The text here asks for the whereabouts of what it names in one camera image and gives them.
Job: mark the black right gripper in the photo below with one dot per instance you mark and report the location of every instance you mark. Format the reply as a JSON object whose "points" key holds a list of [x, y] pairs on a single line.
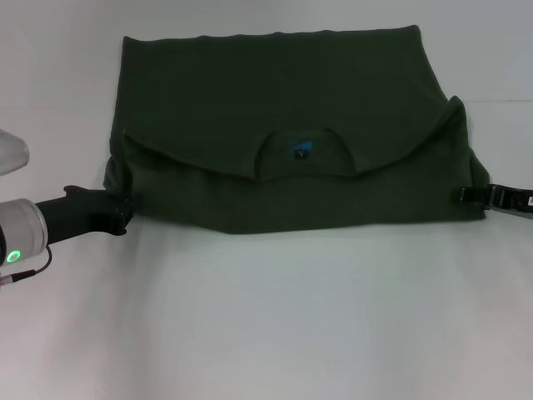
{"points": [[514, 202]]}

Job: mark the dark green printed t-shirt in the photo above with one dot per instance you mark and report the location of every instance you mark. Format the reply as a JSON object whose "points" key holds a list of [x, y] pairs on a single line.
{"points": [[283, 91]]}

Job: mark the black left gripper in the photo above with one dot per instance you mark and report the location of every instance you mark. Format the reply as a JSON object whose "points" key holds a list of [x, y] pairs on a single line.
{"points": [[71, 212]]}

